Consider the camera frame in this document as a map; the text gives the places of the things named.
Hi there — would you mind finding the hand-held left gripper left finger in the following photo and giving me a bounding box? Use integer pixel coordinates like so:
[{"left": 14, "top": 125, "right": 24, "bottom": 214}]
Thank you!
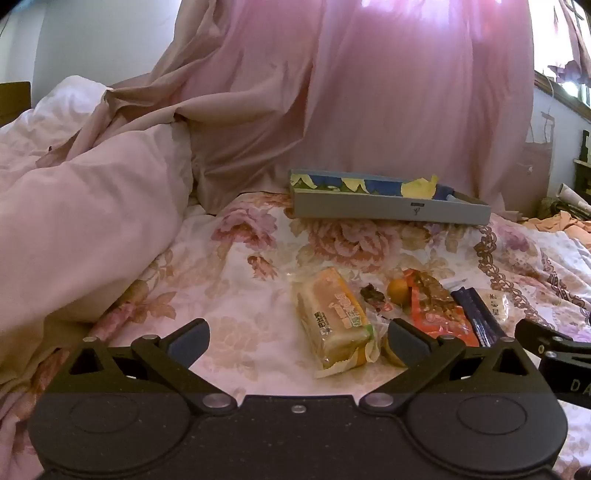
[{"left": 54, "top": 318, "right": 238, "bottom": 414}]

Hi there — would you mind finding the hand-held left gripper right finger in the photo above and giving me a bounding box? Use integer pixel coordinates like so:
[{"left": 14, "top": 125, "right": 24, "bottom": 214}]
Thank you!
[{"left": 358, "top": 318, "right": 541, "bottom": 414}]

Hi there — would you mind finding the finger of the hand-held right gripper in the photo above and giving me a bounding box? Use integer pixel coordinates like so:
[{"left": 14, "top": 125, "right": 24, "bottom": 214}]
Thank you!
[{"left": 514, "top": 318, "right": 591, "bottom": 360}]

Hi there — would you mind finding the red snack packet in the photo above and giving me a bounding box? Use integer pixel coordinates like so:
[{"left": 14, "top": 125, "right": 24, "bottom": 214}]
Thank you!
[{"left": 404, "top": 269, "right": 481, "bottom": 348}]

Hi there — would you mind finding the pale cookie packet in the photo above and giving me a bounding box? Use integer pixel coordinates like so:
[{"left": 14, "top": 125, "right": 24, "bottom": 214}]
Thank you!
[{"left": 475, "top": 288, "right": 513, "bottom": 324}]

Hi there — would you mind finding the small orange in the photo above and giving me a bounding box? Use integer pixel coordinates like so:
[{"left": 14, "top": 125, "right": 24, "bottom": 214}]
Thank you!
[{"left": 387, "top": 278, "right": 413, "bottom": 306}]

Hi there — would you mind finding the dark pickled snack clear packet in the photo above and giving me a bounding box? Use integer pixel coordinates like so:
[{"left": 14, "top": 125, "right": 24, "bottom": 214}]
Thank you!
[{"left": 358, "top": 282, "right": 393, "bottom": 319}]

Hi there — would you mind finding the dark blue stick packet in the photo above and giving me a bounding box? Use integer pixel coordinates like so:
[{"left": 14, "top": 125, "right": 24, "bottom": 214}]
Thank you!
[{"left": 450, "top": 286, "right": 502, "bottom": 348}]

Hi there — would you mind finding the orange yellow bread packet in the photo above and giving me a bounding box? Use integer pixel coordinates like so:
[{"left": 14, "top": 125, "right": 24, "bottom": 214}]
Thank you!
[{"left": 295, "top": 267, "right": 377, "bottom": 379}]

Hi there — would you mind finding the grey cardboard box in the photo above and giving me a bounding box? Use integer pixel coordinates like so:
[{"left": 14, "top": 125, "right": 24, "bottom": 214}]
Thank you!
[{"left": 288, "top": 169, "right": 492, "bottom": 227}]

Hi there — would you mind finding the floral bedsheet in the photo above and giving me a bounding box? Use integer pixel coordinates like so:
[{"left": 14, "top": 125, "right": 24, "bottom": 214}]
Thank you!
[{"left": 0, "top": 189, "right": 591, "bottom": 480}]

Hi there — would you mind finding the orange cloth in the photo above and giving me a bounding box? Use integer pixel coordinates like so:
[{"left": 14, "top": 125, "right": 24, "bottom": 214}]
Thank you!
[{"left": 522, "top": 210, "right": 591, "bottom": 236}]

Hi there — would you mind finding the rolled paper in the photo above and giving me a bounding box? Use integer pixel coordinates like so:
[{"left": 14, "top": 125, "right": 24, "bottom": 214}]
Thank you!
[{"left": 556, "top": 182, "right": 591, "bottom": 208}]

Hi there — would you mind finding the yellow paper scrap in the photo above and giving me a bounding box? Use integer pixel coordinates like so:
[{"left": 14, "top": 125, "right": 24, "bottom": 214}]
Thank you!
[{"left": 402, "top": 174, "right": 439, "bottom": 200}]

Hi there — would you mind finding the pink hanging bag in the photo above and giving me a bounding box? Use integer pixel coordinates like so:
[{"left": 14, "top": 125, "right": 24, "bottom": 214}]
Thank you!
[{"left": 522, "top": 111, "right": 555, "bottom": 217}]

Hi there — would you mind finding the dark wooden shelf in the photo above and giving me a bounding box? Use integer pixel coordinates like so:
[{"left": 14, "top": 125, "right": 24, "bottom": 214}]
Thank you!
[{"left": 573, "top": 129, "right": 591, "bottom": 204}]

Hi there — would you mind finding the beige curtain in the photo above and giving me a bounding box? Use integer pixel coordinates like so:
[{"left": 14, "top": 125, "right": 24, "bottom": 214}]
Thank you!
[{"left": 46, "top": 0, "right": 324, "bottom": 213}]

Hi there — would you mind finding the pink curtain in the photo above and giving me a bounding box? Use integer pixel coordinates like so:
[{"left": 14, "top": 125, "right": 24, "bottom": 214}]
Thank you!
[{"left": 175, "top": 0, "right": 536, "bottom": 217}]

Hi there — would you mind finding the wooden headboard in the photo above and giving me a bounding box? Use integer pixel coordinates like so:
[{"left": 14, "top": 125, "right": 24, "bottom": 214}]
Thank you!
[{"left": 0, "top": 80, "right": 31, "bottom": 125}]

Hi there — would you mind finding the patterned window curtain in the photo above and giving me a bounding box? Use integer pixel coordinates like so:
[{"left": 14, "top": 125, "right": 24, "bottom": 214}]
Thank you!
[{"left": 549, "top": 0, "right": 591, "bottom": 88}]

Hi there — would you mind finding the wooden window frame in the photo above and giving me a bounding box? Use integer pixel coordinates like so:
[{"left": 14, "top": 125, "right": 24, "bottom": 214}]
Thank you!
[{"left": 533, "top": 69, "right": 591, "bottom": 109}]

